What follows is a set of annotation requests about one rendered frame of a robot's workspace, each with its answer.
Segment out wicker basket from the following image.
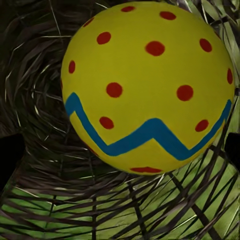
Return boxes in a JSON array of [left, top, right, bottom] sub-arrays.
[[0, 0, 240, 240]]

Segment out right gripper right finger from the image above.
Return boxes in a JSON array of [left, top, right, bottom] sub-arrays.
[[224, 132, 240, 172]]

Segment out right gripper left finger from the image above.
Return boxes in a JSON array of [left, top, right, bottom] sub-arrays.
[[0, 132, 26, 194]]

